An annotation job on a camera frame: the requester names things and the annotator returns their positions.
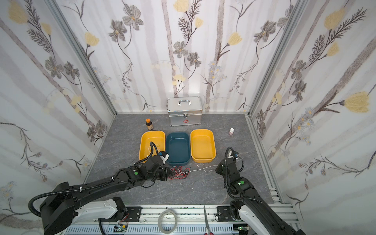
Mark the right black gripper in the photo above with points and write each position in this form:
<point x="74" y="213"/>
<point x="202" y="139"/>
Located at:
<point x="222" y="169"/>

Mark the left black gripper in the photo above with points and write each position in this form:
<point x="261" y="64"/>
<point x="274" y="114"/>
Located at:
<point x="164" y="172"/>

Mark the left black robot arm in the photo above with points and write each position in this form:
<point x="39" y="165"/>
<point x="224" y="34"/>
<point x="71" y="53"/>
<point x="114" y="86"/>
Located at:
<point x="59" y="208"/>

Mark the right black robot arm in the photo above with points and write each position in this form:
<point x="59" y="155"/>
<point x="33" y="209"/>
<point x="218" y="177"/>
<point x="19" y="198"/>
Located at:
<point x="247" y="205"/>

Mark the right yellow plastic bin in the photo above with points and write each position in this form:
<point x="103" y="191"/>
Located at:
<point x="202" y="146"/>

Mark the teal plastic bin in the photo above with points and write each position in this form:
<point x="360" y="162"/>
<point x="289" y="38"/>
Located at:
<point x="178" y="149"/>

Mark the small white pink bottle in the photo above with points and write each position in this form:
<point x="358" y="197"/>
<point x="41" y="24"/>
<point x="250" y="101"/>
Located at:
<point x="231" y="131"/>

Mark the brown bottle orange cap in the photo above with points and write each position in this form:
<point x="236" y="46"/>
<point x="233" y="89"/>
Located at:
<point x="149" y="124"/>

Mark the grey tape roll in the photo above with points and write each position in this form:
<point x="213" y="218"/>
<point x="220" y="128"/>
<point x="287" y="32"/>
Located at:
<point x="167" y="222"/>

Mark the silver metal case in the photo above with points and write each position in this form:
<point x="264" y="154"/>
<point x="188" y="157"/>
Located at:
<point x="185" y="111"/>

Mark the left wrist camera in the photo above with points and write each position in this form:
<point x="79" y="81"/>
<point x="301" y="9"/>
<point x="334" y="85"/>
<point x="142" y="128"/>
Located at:
<point x="164" y="156"/>

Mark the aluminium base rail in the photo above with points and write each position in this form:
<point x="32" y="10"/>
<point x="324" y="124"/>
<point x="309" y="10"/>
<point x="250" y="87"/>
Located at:
<point x="142" y="220"/>

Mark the red handled scissors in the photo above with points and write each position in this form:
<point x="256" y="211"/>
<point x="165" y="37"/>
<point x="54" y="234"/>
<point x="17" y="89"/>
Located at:
<point x="208" y="230"/>

